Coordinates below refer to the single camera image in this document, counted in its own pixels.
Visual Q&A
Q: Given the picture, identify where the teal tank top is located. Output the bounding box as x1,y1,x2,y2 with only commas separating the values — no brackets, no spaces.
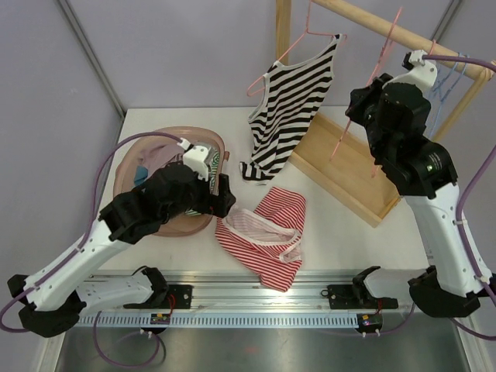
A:
133,165,149,188

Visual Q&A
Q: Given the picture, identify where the white slotted cable duct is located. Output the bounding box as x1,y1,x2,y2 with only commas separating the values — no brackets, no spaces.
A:
77,312,358,329

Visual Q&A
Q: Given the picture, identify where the aluminium rail frame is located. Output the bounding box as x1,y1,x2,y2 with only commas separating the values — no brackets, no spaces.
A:
52,216,474,311

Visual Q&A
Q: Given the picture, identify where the blue hanger of green top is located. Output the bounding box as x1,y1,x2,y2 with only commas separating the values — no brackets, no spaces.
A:
433,53,472,133

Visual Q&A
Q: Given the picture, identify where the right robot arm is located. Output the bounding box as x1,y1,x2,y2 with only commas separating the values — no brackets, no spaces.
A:
346,74,495,318

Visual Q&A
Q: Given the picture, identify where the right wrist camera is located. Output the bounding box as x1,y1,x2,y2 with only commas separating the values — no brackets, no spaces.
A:
388,50,438,93

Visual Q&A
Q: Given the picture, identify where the pink plastic basin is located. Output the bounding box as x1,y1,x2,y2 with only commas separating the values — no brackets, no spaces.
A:
112,126,229,237

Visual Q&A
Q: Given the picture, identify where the green striped tank top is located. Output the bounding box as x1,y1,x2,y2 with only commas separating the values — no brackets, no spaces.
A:
197,142,220,193

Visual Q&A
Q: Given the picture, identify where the pink hanger of mauve top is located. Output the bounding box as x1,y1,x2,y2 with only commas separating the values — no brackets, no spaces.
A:
426,39,437,56

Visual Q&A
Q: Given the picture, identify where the pink hanger of red top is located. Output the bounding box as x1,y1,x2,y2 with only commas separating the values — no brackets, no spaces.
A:
329,6,404,161

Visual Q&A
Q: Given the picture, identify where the black white striped tank top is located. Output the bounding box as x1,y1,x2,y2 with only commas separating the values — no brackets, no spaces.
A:
239,34,344,184

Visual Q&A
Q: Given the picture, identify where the wooden clothes rack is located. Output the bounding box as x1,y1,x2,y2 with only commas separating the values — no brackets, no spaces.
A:
274,0,496,230

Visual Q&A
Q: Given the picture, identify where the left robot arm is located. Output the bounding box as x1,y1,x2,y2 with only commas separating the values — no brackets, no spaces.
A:
8,162,236,338

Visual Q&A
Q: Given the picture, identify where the red striped tank top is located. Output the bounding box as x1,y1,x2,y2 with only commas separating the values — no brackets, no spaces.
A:
215,187,306,292

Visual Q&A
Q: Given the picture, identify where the mauve tank top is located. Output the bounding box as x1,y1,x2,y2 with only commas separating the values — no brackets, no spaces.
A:
139,143,184,177

